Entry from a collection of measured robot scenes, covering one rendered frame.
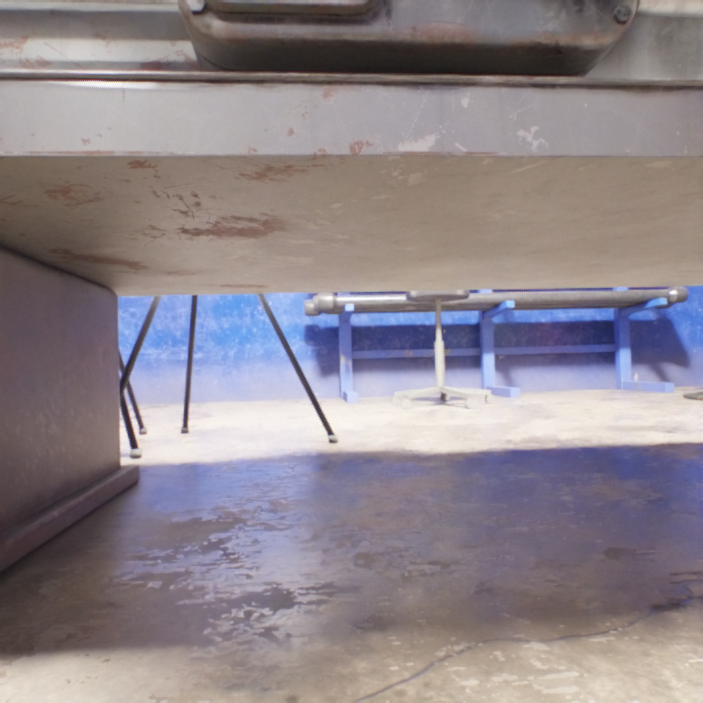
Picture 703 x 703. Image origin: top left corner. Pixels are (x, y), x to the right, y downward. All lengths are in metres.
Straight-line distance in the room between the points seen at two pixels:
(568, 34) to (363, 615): 0.54
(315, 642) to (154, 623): 0.16
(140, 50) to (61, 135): 0.24
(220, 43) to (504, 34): 0.24
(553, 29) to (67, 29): 0.51
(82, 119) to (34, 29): 0.28
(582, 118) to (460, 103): 0.11
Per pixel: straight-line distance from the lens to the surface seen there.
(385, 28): 0.53
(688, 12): 0.76
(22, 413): 0.85
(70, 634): 0.59
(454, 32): 0.54
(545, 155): 0.51
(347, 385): 3.72
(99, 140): 0.50
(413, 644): 0.51
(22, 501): 0.87
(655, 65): 0.82
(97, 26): 0.76
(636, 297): 3.99
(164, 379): 3.96
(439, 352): 2.95
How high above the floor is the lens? 0.23
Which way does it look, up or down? 1 degrees up
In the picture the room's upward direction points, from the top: 2 degrees counter-clockwise
